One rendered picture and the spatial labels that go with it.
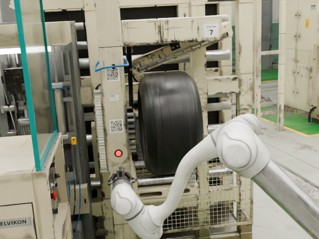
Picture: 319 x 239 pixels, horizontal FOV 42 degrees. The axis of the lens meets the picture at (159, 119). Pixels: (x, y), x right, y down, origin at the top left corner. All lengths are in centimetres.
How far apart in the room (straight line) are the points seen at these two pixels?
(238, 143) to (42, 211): 78
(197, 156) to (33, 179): 63
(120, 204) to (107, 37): 94
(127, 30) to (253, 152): 137
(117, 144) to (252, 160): 113
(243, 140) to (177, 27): 131
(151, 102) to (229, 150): 88
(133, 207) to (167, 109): 63
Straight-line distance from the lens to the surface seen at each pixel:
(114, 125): 234
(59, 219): 208
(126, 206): 173
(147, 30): 254
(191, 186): 240
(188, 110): 218
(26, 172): 163
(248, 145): 139
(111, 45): 227
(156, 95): 219
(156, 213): 181
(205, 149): 163
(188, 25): 258
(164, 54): 270
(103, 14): 227
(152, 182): 238
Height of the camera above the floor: 180
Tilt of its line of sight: 14 degrees down
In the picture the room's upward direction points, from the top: 3 degrees counter-clockwise
